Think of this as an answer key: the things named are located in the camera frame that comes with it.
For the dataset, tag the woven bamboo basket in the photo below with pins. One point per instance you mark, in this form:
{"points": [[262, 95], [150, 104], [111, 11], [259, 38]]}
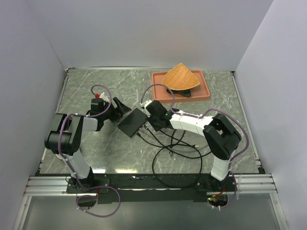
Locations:
{"points": [[180, 78]]}

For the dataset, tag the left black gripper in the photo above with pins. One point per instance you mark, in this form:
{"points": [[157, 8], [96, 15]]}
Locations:
{"points": [[122, 108]]}

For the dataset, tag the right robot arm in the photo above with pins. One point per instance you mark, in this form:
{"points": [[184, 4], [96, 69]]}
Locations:
{"points": [[221, 136]]}

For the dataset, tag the terracotta plastic tray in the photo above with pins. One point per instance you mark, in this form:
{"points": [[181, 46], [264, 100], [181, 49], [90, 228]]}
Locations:
{"points": [[199, 93]]}

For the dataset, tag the aluminium frame rail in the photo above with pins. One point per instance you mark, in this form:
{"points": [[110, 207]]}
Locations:
{"points": [[55, 185]]}

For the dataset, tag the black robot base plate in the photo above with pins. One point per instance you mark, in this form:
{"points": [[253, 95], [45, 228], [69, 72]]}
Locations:
{"points": [[149, 187]]}

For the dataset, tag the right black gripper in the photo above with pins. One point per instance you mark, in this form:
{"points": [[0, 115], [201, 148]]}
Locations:
{"points": [[149, 119]]}

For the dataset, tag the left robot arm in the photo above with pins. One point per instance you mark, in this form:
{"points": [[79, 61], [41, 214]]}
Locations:
{"points": [[65, 135]]}

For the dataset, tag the black network switch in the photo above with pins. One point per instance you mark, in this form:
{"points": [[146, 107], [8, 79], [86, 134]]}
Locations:
{"points": [[133, 122]]}

